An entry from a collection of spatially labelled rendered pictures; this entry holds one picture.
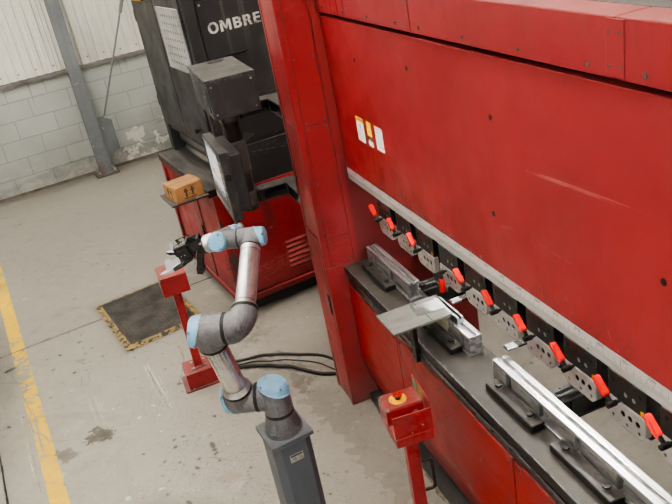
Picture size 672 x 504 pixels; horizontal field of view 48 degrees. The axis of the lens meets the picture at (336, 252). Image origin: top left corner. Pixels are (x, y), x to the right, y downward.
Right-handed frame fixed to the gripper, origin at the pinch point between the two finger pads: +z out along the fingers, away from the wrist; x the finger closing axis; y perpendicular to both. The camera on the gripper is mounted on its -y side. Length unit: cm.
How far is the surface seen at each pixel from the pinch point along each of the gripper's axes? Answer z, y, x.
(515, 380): -117, -63, 57
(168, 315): 116, -152, -188
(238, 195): -17, -21, -75
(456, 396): -93, -79, 41
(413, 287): -85, -74, -26
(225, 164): -19, -4, -77
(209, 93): -26, 29, -86
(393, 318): -77, -59, 8
